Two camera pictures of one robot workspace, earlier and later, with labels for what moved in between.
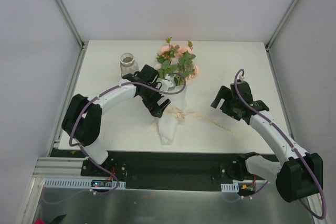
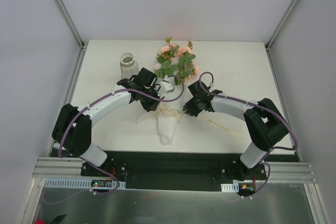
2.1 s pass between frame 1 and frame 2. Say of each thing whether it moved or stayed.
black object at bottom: stayed
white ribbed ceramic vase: stayed
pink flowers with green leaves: stayed
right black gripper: moved
